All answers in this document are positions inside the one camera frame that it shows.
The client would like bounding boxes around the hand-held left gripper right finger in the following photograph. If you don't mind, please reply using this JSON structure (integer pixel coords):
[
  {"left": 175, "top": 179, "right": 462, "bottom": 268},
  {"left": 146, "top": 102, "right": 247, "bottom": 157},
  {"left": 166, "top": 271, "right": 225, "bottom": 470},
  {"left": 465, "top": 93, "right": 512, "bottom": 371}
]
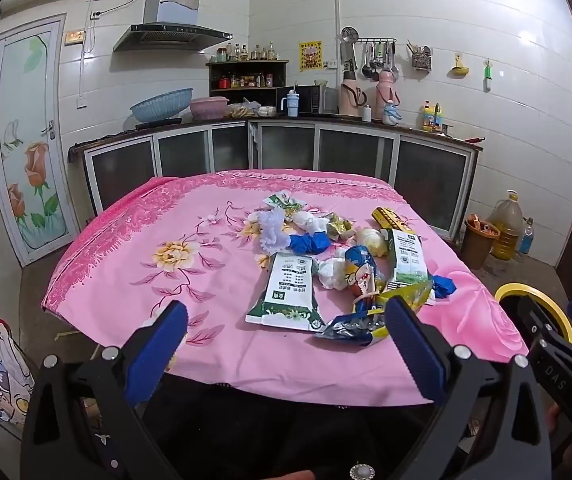
[{"left": 384, "top": 296, "right": 553, "bottom": 480}]

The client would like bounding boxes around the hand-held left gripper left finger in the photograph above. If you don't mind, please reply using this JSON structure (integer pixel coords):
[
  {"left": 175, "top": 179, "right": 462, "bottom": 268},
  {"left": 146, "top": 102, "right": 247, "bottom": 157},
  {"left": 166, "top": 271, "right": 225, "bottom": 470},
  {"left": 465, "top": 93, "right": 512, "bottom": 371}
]
[{"left": 20, "top": 300, "right": 190, "bottom": 480}]

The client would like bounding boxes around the yellow snack packet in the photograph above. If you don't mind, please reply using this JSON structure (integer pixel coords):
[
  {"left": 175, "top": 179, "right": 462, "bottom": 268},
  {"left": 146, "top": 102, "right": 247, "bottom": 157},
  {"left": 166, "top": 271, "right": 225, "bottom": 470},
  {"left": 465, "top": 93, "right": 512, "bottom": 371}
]
[{"left": 351, "top": 280, "right": 434, "bottom": 321}]

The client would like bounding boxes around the silver blue snack packet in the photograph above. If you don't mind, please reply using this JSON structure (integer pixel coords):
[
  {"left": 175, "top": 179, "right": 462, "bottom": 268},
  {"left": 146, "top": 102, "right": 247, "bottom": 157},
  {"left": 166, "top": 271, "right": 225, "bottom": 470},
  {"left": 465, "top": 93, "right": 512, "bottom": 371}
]
[{"left": 312, "top": 310, "right": 392, "bottom": 347}]

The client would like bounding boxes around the blue wrapper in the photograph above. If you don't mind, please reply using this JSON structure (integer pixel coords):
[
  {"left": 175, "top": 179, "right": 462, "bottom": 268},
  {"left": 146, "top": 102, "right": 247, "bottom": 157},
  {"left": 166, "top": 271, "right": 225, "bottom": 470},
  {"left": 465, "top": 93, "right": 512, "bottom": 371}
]
[
  {"left": 288, "top": 231, "right": 332, "bottom": 256},
  {"left": 431, "top": 272, "right": 458, "bottom": 301}
]

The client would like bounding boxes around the blue cartoon snack packet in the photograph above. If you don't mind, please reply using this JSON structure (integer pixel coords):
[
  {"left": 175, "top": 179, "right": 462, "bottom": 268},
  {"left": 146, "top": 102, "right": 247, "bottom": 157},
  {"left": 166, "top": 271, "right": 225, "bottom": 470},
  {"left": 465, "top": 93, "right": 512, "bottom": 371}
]
[{"left": 343, "top": 244, "right": 384, "bottom": 311}]

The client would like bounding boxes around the white green snack packet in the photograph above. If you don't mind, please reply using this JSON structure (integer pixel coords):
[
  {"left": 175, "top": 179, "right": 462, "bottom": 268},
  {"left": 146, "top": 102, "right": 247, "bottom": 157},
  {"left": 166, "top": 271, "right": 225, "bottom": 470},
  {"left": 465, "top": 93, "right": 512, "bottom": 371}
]
[
  {"left": 245, "top": 251, "right": 327, "bottom": 332},
  {"left": 385, "top": 227, "right": 434, "bottom": 306}
]

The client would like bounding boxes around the white tissue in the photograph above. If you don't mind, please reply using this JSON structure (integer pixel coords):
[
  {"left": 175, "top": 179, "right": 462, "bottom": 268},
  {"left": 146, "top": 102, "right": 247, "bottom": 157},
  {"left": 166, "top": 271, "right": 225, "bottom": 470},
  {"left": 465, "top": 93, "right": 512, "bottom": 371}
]
[
  {"left": 256, "top": 207, "right": 292, "bottom": 253},
  {"left": 317, "top": 256, "right": 354, "bottom": 292},
  {"left": 291, "top": 210, "right": 329, "bottom": 235}
]

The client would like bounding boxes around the cream tissue ball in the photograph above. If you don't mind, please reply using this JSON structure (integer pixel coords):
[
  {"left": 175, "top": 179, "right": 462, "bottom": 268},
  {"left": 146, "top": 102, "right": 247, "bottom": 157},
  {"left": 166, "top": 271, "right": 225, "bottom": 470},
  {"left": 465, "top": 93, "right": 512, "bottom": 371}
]
[{"left": 356, "top": 227, "right": 389, "bottom": 257}]

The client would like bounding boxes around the yellow box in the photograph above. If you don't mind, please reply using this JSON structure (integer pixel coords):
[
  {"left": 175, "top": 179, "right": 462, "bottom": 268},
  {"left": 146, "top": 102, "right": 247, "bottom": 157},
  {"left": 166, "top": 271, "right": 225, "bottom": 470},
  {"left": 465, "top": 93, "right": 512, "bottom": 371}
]
[{"left": 371, "top": 206, "right": 409, "bottom": 233}]

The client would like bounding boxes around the gold green wrapper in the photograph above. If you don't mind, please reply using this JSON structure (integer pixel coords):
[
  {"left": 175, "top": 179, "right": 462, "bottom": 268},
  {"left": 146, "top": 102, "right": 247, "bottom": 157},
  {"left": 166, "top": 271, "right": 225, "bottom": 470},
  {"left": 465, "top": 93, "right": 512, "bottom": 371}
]
[{"left": 326, "top": 212, "right": 357, "bottom": 241}]

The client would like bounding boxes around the small green white packet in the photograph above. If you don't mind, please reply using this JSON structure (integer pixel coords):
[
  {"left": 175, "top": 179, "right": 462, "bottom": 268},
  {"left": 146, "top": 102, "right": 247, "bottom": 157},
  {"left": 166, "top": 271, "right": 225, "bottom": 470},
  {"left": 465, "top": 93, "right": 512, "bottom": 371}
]
[{"left": 261, "top": 192, "right": 299, "bottom": 213}]

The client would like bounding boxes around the blue water bottle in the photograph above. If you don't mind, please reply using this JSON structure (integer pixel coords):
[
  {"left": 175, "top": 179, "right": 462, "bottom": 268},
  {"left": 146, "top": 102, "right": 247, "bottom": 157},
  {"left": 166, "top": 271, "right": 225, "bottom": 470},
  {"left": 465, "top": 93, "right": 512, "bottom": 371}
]
[{"left": 518, "top": 217, "right": 535, "bottom": 256}]

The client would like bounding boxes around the brown plastic bucket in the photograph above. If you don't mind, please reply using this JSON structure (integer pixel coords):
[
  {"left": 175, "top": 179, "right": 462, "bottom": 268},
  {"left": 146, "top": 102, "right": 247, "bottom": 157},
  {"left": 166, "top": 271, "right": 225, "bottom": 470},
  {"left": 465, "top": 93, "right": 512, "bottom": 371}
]
[{"left": 461, "top": 215, "right": 502, "bottom": 270}]

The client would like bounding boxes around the cooking oil jug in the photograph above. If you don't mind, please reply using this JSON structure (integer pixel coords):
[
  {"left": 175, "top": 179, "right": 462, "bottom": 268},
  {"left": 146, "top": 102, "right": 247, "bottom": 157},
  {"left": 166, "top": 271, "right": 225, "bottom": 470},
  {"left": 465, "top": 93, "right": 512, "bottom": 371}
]
[{"left": 488, "top": 190, "right": 524, "bottom": 261}]

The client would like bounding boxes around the pink floral tablecloth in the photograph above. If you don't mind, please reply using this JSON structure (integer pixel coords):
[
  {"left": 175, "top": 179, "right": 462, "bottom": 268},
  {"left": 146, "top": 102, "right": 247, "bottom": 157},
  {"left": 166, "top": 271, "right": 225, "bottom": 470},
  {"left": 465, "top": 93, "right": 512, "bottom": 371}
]
[{"left": 41, "top": 169, "right": 529, "bottom": 407}]

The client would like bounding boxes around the person's dark clothing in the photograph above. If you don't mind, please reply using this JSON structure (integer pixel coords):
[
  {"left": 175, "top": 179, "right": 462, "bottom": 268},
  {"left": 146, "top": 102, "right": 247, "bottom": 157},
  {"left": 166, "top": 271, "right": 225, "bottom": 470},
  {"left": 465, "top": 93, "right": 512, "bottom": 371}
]
[{"left": 81, "top": 385, "right": 472, "bottom": 480}]

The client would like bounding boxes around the black induction cooktop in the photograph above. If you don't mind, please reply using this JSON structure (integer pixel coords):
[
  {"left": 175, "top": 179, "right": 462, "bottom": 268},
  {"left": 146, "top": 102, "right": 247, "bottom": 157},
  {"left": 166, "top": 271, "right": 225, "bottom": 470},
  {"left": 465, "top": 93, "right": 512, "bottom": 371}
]
[{"left": 135, "top": 118, "right": 183, "bottom": 130}]

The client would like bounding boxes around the yellow detergent bottle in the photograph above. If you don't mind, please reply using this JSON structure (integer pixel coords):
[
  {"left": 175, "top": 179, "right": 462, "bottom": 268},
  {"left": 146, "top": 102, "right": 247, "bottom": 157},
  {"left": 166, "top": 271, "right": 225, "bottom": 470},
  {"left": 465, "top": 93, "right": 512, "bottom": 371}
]
[{"left": 420, "top": 101, "right": 443, "bottom": 132}]

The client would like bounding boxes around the glass door counter cabinet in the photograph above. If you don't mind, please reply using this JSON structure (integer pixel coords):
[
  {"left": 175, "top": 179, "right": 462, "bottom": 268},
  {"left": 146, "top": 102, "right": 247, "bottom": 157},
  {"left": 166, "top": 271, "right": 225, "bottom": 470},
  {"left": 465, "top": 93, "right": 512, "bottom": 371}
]
[{"left": 68, "top": 117, "right": 484, "bottom": 241}]

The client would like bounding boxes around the blue plastic basin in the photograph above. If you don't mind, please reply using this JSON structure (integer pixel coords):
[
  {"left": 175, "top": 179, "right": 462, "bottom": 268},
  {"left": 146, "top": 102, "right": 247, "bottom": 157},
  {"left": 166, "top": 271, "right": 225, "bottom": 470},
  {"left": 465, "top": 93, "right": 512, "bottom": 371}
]
[{"left": 130, "top": 88, "right": 193, "bottom": 122}]

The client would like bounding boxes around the pink plastic basin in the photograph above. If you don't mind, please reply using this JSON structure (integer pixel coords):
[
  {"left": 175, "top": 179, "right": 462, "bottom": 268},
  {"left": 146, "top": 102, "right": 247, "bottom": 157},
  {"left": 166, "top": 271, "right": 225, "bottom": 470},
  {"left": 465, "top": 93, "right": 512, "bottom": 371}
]
[{"left": 189, "top": 97, "right": 229, "bottom": 121}]

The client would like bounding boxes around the flower print door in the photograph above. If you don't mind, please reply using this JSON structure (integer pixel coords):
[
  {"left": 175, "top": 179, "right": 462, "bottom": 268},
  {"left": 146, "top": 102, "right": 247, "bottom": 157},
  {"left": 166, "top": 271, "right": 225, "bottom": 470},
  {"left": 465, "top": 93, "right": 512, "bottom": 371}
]
[{"left": 0, "top": 14, "right": 81, "bottom": 267}]

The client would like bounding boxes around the plastic bag of food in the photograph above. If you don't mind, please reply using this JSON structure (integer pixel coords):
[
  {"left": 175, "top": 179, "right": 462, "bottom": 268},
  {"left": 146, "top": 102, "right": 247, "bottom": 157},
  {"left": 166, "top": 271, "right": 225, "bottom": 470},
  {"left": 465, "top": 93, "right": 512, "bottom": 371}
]
[{"left": 225, "top": 99, "right": 263, "bottom": 120}]

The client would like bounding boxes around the pink thermos flask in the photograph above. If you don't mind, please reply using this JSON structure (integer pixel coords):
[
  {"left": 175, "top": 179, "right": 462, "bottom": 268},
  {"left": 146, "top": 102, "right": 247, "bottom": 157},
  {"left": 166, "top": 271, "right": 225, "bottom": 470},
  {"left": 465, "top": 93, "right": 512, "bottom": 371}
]
[
  {"left": 338, "top": 71, "right": 364, "bottom": 117},
  {"left": 375, "top": 70, "right": 398, "bottom": 121}
]

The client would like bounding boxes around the black microwave oven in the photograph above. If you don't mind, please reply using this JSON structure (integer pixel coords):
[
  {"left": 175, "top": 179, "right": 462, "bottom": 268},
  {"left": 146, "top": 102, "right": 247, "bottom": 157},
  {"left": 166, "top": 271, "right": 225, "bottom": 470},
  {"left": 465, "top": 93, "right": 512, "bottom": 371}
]
[{"left": 276, "top": 85, "right": 339, "bottom": 116}]

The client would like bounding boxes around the white blue tumbler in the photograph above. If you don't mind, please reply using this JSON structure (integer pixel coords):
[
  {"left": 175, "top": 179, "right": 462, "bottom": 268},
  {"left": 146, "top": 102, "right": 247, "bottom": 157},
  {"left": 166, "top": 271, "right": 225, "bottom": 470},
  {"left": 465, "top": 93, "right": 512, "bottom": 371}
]
[{"left": 281, "top": 86, "right": 300, "bottom": 118}]

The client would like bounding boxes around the dark wooden shelf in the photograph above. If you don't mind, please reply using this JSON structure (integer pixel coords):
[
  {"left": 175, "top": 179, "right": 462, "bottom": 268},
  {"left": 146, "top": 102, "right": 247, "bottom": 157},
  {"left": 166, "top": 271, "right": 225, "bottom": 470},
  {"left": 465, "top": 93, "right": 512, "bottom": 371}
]
[{"left": 206, "top": 59, "right": 289, "bottom": 106}]

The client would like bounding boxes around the rack of hanging utensils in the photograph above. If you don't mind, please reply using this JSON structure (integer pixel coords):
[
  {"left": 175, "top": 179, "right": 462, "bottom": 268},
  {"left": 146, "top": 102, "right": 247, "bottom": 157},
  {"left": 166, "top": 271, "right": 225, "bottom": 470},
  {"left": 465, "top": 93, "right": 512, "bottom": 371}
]
[{"left": 341, "top": 25, "right": 399, "bottom": 82}]

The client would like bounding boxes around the row of condiment bottles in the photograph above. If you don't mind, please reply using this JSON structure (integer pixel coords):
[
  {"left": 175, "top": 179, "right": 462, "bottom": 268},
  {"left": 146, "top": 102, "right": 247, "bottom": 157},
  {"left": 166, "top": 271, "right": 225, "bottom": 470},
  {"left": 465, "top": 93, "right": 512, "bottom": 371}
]
[{"left": 216, "top": 41, "right": 277, "bottom": 62}]

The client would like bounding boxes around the steel range hood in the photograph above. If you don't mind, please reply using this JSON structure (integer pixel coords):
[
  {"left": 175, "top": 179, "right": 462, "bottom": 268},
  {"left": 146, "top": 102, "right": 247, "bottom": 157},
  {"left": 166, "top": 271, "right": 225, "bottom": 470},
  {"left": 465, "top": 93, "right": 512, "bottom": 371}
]
[{"left": 112, "top": 0, "right": 234, "bottom": 52}]

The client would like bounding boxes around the wall chopstick holder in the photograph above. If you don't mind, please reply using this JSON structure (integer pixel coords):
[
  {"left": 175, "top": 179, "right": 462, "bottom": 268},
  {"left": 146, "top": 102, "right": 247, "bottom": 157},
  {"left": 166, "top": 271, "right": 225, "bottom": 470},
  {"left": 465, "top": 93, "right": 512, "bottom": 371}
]
[{"left": 406, "top": 40, "right": 433, "bottom": 71}]

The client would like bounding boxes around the yellow wall poster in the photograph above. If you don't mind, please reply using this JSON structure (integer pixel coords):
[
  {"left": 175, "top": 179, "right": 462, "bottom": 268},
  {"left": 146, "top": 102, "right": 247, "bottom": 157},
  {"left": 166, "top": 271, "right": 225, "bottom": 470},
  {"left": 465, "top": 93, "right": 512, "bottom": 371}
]
[{"left": 299, "top": 41, "right": 323, "bottom": 72}]

